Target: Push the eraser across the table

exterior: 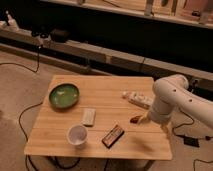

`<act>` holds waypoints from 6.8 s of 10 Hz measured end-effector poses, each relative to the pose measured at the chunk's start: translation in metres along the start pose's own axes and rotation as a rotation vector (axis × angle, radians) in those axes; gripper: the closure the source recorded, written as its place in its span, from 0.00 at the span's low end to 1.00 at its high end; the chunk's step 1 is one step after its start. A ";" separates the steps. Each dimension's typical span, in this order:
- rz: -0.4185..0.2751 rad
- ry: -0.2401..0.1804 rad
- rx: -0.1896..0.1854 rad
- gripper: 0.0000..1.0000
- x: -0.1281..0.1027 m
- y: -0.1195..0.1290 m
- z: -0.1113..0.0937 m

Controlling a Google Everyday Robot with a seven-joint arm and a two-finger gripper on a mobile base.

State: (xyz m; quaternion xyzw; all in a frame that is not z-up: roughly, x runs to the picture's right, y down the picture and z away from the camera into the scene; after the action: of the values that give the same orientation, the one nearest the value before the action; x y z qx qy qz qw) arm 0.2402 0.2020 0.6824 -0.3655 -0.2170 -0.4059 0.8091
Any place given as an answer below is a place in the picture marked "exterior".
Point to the dark chocolate bar wrapper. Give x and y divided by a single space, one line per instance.
112 136

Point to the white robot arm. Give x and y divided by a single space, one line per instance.
171 92

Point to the white power strip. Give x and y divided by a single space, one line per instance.
137 99

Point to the wooden table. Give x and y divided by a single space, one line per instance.
103 93

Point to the green bowl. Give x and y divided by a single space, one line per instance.
64 96

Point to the small red-brown object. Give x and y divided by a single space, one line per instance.
136 119

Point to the white paper cup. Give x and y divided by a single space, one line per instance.
77 136

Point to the dark box on ledge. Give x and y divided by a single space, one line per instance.
59 35

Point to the black power adapter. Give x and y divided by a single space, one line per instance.
191 141

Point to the white bottle on ledge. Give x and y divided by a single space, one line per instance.
12 22

